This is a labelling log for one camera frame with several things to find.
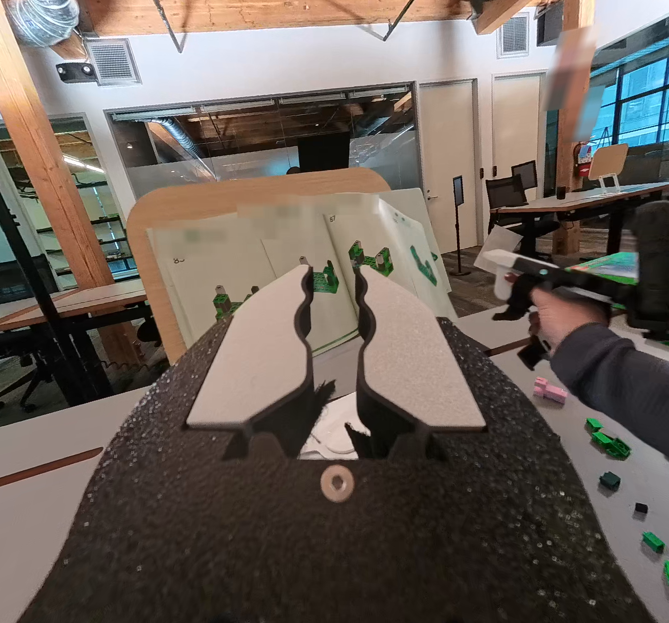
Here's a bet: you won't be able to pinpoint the black wall light unit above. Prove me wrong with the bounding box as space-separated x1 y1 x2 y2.
55 61 98 84

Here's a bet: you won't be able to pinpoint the black sign stand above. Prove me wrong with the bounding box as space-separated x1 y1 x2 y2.
449 175 472 277

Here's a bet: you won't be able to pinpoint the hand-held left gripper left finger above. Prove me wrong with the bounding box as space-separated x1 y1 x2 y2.
185 264 316 433

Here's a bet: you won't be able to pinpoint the black monitor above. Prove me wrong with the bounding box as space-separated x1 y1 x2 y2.
297 134 350 172

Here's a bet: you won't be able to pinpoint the glass partition wall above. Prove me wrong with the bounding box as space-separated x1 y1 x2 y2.
104 81 419 201

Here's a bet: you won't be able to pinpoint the black office chair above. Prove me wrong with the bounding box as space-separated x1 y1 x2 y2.
484 174 561 248
510 160 539 191
0 329 70 416

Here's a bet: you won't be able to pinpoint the pink toy brick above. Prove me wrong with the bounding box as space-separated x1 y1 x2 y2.
532 376 568 405

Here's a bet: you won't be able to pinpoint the large window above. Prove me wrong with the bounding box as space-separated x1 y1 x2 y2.
590 17 669 149

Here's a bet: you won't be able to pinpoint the black metal frame pole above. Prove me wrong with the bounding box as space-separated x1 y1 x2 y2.
0 199 114 400

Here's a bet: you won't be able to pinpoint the grey wall vent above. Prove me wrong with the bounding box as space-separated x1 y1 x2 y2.
497 12 530 57
83 38 142 86

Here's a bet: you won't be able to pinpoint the grey desk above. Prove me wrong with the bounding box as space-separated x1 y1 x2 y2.
0 309 669 623

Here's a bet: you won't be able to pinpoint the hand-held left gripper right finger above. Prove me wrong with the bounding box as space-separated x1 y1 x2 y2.
354 265 488 434

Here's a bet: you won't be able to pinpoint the scattered small toy bricks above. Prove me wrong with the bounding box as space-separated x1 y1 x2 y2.
584 416 669 583

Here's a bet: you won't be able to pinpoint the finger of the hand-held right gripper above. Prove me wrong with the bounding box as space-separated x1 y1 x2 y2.
474 248 522 271

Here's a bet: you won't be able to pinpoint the white door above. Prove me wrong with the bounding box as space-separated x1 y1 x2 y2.
417 78 480 256
491 72 547 201

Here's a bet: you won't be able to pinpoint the brick instruction booklet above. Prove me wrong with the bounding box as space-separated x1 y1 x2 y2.
146 187 459 357

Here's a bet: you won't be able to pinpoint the person's right hand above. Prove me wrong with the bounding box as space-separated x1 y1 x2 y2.
528 287 611 354

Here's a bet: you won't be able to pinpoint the wooden office table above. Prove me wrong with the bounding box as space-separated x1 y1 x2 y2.
0 278 151 333
490 182 669 259

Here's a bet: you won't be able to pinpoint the white square base plate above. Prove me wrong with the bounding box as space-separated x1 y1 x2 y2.
299 392 362 460

